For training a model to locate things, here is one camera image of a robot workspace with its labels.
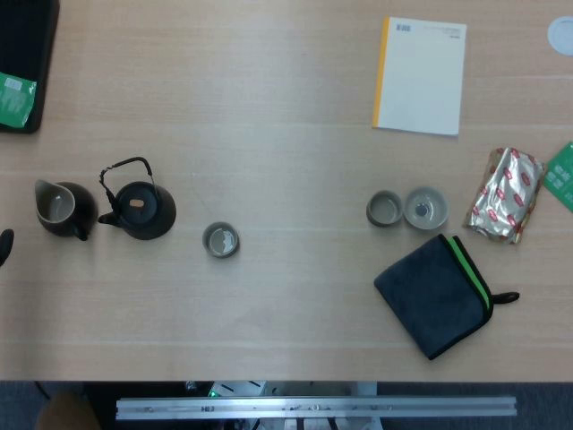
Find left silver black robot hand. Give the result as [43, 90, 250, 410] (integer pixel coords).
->
[0, 228, 15, 269]

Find black teapot with hoop handle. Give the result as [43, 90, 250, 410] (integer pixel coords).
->
[97, 156, 177, 241]

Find olive teacup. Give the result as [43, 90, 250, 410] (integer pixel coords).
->
[201, 221, 240, 260]

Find empty dark teacup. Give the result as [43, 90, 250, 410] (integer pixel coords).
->
[366, 190, 403, 227]

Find dark pitcher with grey inside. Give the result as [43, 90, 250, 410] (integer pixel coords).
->
[34, 179, 98, 242]

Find green packet with white label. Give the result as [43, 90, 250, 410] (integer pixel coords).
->
[0, 72, 38, 128]

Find black rectangular tray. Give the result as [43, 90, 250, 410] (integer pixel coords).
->
[0, 0, 61, 134]

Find grey cloth with green stripe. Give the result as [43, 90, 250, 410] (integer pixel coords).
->
[373, 233, 521, 362]

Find white notebook with yellow spine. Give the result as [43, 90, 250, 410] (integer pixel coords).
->
[371, 16, 468, 137]

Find silver foil pack red labels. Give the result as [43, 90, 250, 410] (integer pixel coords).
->
[461, 146, 546, 245]

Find green tea packet white print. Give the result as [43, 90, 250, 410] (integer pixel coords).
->
[542, 141, 573, 205]

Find aluminium profile rail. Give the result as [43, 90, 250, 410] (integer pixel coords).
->
[115, 395, 517, 421]

